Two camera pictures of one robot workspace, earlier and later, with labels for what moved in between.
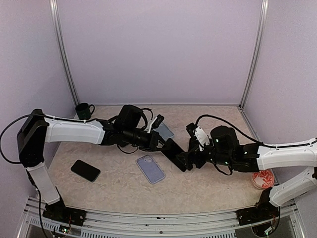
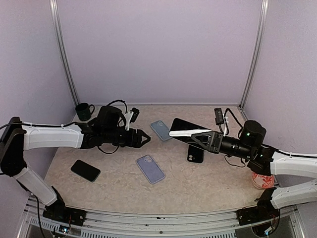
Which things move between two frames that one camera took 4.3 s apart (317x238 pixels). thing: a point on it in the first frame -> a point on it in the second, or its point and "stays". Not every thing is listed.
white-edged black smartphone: (172, 149) -> (178, 124)
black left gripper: (155, 137) -> (137, 143)
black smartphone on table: (85, 170) stays
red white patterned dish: (263, 179) stays
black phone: (151, 169) stays
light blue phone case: (164, 132) stays
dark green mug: (82, 109) stays
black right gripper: (194, 152) -> (212, 140)
